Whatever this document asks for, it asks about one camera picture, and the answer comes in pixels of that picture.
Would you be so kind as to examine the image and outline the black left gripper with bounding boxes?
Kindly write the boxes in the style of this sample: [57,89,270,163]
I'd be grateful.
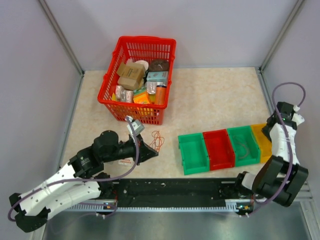
[103,133,159,166]

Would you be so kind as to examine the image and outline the long yellow wire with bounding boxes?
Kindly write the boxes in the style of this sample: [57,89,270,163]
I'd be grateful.
[253,124,272,161]

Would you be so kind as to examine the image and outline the orange wire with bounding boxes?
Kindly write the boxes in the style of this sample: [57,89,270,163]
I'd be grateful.
[149,130,166,152]

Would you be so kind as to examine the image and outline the thin red wire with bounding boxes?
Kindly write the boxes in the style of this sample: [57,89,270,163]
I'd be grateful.
[232,136,252,161]

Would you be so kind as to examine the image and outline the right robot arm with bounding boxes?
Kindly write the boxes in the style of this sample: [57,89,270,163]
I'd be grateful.
[233,101,309,207]

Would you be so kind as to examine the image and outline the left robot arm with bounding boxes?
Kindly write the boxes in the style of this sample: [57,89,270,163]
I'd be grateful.
[9,130,159,233]

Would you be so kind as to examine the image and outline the yellow plastic bin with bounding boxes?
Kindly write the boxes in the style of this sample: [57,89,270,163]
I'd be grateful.
[250,123,272,164]

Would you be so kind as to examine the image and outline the white tissue pack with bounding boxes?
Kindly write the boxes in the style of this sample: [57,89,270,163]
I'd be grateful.
[117,158,134,167]

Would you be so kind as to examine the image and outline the right green plastic bin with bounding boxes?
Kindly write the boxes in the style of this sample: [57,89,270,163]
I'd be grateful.
[226,125,261,167]

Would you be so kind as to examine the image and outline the green plastic bin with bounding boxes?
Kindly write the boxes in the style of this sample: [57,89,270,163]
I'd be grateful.
[178,133,210,175]
[226,125,261,167]

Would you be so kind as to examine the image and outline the left green plastic bin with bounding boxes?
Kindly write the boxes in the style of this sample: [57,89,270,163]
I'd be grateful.
[178,133,210,175]

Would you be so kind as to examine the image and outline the red plastic bin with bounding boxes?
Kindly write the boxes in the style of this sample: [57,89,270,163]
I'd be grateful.
[202,129,235,171]

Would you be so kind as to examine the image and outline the orange yellow sticky notes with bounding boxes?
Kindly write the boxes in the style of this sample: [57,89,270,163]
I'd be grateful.
[133,90,152,104]

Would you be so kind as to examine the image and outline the orange bottle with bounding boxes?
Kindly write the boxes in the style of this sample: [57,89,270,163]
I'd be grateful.
[155,85,167,105]

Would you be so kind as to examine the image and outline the pink wrapped snack pack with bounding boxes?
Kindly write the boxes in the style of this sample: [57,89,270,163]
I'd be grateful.
[115,85,134,103]

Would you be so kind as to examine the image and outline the silver foil snack pack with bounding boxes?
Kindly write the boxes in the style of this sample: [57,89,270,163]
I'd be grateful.
[145,81,167,95]

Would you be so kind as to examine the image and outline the red plastic shopping basket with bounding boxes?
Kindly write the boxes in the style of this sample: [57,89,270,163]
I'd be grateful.
[97,36,177,125]

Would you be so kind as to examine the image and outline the small brown cardboard box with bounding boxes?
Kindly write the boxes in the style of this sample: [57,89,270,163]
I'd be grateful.
[117,77,142,91]

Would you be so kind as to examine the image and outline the teal snack box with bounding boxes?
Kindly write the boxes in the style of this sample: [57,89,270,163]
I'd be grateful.
[146,71,169,83]

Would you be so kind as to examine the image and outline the white round plate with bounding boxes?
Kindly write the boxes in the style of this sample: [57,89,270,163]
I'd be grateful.
[126,58,149,71]

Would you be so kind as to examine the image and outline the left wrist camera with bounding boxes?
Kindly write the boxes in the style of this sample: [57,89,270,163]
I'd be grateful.
[125,115,145,140]

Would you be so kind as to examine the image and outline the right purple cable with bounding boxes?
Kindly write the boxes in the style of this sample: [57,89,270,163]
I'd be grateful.
[249,82,307,216]

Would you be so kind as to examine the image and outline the purple cable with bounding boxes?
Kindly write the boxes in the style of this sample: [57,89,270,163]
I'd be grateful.
[7,117,141,222]
[249,82,307,216]

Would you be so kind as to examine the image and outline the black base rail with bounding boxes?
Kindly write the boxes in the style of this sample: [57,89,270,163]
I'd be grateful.
[108,178,240,209]

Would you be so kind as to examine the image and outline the grey slotted cable duct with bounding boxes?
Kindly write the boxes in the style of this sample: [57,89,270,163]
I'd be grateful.
[69,201,238,213]

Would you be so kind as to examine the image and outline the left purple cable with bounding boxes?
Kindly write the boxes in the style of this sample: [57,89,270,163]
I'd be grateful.
[7,117,141,222]

